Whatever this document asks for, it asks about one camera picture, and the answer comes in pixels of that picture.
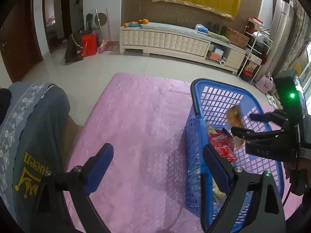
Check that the red snack packet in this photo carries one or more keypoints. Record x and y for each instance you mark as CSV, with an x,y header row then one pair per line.
x,y
222,141

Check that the pink quilted cloth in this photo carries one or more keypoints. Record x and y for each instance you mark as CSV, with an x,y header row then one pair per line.
x,y
156,179

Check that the black bag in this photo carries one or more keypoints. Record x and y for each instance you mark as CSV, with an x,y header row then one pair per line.
x,y
74,46

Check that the white air conditioner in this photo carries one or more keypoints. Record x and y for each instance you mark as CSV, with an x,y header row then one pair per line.
x,y
279,32

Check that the dark brown door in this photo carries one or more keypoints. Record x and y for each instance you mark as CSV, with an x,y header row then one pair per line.
x,y
19,44

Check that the red shopping bag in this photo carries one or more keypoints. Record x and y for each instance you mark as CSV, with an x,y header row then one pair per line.
x,y
89,45

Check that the person's right hand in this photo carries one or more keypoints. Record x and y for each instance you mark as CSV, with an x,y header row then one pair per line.
x,y
298,173

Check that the blue tissue pack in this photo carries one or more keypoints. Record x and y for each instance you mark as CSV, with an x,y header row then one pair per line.
x,y
201,29

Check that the yellow orange snack bag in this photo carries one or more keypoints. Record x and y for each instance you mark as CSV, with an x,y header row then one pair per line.
x,y
233,116

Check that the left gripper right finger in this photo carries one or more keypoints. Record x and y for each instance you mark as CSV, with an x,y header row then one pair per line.
x,y
265,212

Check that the cardboard box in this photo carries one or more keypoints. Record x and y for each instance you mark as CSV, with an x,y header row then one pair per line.
x,y
236,38

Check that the pink tote bag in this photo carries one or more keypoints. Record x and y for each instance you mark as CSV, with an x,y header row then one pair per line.
x,y
265,84

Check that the cream TV cabinet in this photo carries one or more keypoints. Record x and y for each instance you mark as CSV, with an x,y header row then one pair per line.
x,y
181,42

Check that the blue plastic basket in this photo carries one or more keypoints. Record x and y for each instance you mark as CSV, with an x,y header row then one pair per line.
x,y
210,101

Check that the white metal shelf rack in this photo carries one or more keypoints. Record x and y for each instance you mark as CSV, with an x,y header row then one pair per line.
x,y
257,49

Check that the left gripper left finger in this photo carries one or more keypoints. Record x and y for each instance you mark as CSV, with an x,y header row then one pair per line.
x,y
50,212

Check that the oranges on cabinet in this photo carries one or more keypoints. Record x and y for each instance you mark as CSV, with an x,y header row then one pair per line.
x,y
136,24

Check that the white slippers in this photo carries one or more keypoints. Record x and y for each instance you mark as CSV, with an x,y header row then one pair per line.
x,y
274,102

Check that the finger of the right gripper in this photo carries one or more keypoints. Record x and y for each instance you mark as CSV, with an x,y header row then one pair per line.
x,y
277,117
248,134

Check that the grey patterned sofa cover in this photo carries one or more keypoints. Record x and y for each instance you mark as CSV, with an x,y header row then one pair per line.
x,y
31,138

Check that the green folded cushion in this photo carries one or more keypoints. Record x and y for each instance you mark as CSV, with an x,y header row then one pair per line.
x,y
217,36

